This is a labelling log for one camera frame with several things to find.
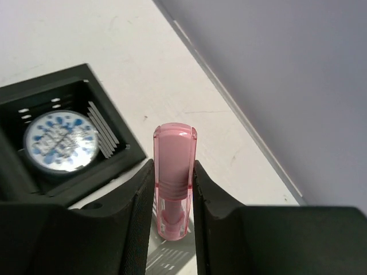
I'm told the white mesh organizer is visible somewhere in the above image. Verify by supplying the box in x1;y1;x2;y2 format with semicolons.
146;225;197;274

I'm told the black mesh organizer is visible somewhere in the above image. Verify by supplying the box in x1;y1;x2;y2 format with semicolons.
1;64;146;206

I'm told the pink transparent tube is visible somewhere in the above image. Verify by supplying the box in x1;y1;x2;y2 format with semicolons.
153;123;197;241

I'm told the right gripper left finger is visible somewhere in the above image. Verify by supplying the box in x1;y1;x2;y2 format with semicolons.
1;160;155;274

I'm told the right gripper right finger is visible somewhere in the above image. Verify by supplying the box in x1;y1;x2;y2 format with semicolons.
193;162;366;274

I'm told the blue glue jar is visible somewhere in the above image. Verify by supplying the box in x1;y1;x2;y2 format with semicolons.
23;110;100;176

